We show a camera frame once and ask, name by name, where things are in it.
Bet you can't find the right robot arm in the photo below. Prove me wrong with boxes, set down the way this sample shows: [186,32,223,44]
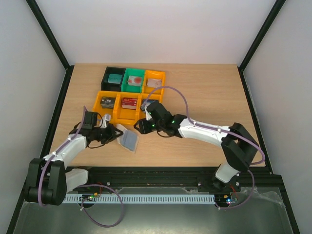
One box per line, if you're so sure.
[134,102,258,191]

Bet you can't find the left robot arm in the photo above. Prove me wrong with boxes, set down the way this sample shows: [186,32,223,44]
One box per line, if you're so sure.
[24,110,123,206]

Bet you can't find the blue card stack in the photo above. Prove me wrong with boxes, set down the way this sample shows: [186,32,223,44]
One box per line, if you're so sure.
[141,99,159,109]

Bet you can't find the black card stack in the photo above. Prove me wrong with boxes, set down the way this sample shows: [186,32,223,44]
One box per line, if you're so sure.
[100,97,116,109]

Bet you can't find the white pink card stack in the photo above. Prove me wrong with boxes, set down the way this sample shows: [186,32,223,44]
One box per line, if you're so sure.
[147,78,162,88]

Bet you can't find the white red card stack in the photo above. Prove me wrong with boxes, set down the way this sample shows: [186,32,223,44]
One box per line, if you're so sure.
[127,76,143,86]

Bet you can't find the teal card stack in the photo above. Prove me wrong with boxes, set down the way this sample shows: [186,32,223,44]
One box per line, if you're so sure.
[108,74,122,84]

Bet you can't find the yellow bin front right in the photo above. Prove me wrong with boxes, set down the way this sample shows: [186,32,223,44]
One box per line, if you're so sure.
[138,93,162,119]

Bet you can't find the yellow bin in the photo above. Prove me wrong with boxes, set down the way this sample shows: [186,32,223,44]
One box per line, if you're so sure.
[92,91,120,122]
[114,92,141,125]
[141,70,165,94]
[138,93,162,119]

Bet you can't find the yellow bin front middle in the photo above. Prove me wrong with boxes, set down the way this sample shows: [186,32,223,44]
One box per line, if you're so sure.
[114,92,141,125]

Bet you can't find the yellow bin front left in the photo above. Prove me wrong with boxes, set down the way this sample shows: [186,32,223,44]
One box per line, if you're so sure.
[92,91,120,122]

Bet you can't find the green storage bin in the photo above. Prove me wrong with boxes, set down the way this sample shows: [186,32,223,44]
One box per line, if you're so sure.
[121,68,145,93]

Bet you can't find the yellow bin back right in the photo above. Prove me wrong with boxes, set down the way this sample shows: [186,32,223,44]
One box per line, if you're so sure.
[141,70,165,94]

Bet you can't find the black storage bin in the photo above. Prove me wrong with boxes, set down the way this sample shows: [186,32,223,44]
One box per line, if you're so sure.
[101,66,126,92]

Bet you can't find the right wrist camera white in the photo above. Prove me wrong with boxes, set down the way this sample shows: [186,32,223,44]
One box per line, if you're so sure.
[140,102,152,121]

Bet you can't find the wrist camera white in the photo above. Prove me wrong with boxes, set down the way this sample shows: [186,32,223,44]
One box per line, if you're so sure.
[140,102,152,121]
[100,114,111,128]

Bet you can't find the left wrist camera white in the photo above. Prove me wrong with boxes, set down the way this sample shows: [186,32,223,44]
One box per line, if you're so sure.
[100,114,111,128]

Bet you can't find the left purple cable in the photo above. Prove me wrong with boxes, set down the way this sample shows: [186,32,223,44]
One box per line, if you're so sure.
[38,105,91,207]

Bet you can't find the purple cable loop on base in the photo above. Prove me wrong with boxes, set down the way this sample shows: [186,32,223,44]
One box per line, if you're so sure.
[79,184,124,229]

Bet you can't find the white slotted cable duct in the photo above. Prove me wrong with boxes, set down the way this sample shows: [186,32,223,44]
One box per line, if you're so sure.
[63,194,215,204]

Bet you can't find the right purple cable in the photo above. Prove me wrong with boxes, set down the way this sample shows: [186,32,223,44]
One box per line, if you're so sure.
[143,86,266,166]

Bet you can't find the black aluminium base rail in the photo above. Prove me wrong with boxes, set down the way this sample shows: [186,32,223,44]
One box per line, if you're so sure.
[60,166,286,193]

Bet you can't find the black frame post left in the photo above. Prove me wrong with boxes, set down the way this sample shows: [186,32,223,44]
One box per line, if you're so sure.
[25,0,74,71]

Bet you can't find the black frame post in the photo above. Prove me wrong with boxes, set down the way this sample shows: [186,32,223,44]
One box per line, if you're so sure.
[25,0,74,71]
[238,0,287,71]

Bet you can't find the black frame post right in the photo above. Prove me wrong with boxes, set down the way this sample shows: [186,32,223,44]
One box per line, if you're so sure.
[238,0,287,71]

